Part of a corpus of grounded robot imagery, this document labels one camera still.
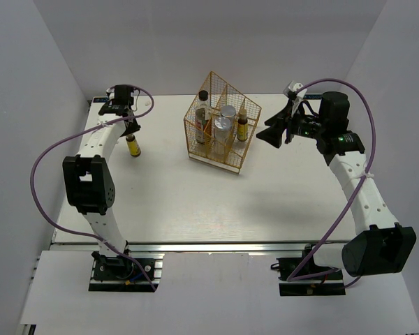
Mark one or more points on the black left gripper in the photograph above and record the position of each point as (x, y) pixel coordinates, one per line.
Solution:
(133, 128)

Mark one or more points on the dark sauce bottle red label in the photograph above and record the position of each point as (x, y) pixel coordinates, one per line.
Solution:
(203, 118)

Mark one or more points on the gold wire mesh rack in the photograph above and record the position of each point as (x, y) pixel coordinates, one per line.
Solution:
(221, 93)

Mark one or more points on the blue corner label right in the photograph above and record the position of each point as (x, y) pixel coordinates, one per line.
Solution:
(313, 96)

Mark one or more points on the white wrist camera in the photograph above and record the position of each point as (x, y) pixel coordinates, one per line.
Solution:
(295, 93)
(110, 92)

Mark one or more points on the blue corner label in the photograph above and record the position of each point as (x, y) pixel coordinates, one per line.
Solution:
(100, 100)
(313, 96)

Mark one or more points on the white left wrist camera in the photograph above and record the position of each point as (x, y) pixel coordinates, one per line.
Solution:
(110, 92)

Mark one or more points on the small yellow label bottle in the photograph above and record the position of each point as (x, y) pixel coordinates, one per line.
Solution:
(242, 125)

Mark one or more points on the blue corner label left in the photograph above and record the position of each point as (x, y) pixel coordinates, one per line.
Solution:
(100, 100)

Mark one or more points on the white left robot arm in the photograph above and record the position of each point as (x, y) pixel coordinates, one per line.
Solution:
(89, 185)

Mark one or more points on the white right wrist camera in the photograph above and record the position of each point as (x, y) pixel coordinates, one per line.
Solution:
(295, 93)

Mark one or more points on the white granule jar blue label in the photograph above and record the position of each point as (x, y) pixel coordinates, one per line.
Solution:
(222, 129)

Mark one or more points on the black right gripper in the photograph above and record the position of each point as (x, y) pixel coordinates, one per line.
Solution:
(274, 133)

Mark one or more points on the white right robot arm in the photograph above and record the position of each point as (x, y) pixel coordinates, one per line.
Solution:
(381, 244)

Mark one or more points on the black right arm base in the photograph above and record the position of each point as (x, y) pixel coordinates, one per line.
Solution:
(311, 281)

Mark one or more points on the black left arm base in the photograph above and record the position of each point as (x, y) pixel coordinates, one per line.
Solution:
(118, 274)

